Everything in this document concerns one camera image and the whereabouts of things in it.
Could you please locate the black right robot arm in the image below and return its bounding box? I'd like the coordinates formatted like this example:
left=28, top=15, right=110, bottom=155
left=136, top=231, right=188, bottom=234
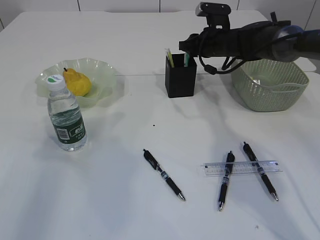
left=178, top=21, right=320, bottom=62

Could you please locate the green woven plastic basket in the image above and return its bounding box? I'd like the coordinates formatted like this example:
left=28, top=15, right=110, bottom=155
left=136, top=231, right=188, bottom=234
left=231, top=59, right=309, bottom=112

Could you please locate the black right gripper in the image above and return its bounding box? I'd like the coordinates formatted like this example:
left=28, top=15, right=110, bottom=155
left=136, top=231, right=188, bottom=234
left=178, top=27, right=240, bottom=58

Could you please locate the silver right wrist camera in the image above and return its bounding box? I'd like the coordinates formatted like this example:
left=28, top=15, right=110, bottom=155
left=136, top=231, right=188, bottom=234
left=195, top=2, right=232, bottom=30

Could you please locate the black square pen holder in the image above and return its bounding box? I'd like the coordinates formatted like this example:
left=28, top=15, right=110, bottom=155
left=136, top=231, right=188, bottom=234
left=165, top=53, right=197, bottom=98

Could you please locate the yellow pear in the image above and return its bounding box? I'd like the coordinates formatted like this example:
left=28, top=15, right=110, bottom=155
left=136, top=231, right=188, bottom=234
left=62, top=68, right=92, bottom=97

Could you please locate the green wavy glass plate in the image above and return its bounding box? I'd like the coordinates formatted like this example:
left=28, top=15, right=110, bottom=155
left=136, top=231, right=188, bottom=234
left=35, top=57, right=116, bottom=108

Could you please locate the clear water bottle green label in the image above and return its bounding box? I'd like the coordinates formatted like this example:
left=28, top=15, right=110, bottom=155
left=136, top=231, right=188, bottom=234
left=45, top=74, right=87, bottom=152

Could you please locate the clear plastic ruler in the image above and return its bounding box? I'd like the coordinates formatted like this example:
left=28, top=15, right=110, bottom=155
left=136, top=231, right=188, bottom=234
left=200, top=161, right=283, bottom=177

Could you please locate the teal utility knife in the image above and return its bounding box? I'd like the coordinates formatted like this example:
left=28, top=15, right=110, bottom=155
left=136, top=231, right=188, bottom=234
left=183, top=52, right=190, bottom=67

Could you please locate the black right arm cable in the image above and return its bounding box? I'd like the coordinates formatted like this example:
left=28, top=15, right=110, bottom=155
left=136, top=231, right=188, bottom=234
left=197, top=12, right=298, bottom=76

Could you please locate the black pen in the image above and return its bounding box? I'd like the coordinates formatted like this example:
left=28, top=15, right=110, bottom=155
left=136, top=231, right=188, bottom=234
left=218, top=151, right=235, bottom=212
left=143, top=149, right=186, bottom=202
left=243, top=141, right=279, bottom=202

